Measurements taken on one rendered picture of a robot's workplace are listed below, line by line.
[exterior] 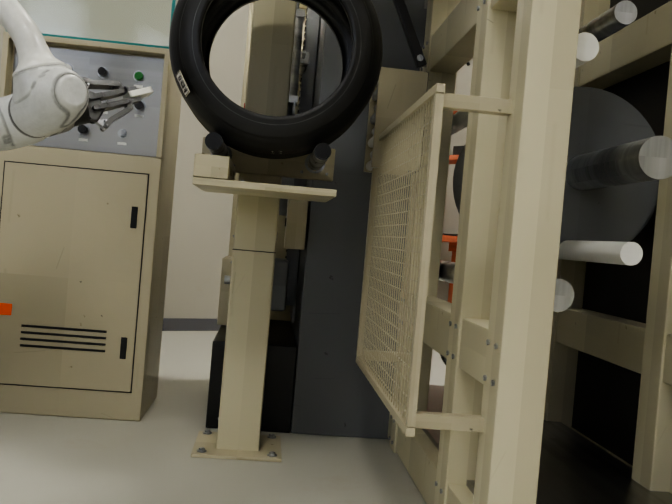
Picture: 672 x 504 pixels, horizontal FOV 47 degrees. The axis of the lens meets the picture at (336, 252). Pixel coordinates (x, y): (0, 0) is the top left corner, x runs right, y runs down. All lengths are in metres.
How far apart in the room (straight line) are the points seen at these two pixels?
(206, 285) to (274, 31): 3.01
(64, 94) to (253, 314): 1.06
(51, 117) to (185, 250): 3.60
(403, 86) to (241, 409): 1.09
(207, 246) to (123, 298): 2.51
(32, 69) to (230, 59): 3.79
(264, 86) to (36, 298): 1.06
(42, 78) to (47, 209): 1.23
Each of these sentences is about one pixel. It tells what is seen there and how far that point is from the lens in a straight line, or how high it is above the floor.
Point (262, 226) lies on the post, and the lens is 2.38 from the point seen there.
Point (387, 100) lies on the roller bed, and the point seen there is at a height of 1.10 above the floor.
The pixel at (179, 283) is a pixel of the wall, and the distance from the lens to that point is 5.15.
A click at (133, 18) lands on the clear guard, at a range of 2.85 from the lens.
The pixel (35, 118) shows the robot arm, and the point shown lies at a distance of 1.63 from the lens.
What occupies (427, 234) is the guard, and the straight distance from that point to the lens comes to 1.54.
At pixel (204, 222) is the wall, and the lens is 5.19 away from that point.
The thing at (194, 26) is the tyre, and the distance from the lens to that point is 2.07.
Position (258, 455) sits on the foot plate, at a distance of 2.43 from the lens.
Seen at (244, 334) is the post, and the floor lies 0.36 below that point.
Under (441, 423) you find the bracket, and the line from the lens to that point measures 1.61.
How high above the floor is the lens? 0.68
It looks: 1 degrees down
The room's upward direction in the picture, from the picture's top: 5 degrees clockwise
